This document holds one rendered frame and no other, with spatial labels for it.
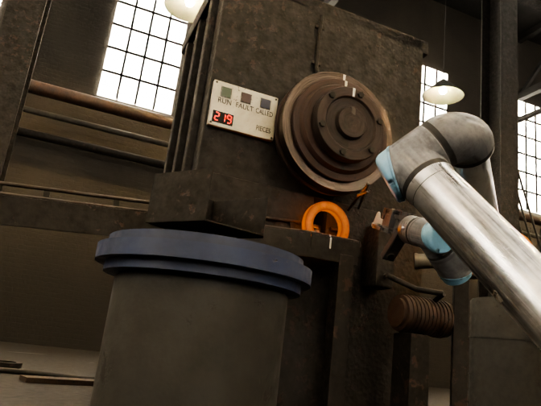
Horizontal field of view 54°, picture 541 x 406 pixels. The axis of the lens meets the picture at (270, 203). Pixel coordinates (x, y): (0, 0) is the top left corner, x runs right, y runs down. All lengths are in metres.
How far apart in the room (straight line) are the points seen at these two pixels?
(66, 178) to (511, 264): 7.33
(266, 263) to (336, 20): 1.85
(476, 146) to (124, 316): 0.81
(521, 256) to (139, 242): 0.64
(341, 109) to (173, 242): 1.36
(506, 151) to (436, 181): 5.39
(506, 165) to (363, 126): 4.54
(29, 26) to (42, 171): 3.57
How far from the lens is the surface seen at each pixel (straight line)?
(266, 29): 2.25
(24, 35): 4.71
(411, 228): 1.65
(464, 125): 1.20
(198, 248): 0.65
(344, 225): 1.96
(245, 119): 2.02
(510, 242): 1.01
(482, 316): 4.47
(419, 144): 1.16
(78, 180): 7.98
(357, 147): 1.95
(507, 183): 6.36
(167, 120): 7.64
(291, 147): 1.90
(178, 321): 0.68
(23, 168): 8.01
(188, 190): 1.37
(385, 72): 2.45
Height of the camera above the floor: 0.30
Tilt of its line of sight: 15 degrees up
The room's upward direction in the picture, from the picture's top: 7 degrees clockwise
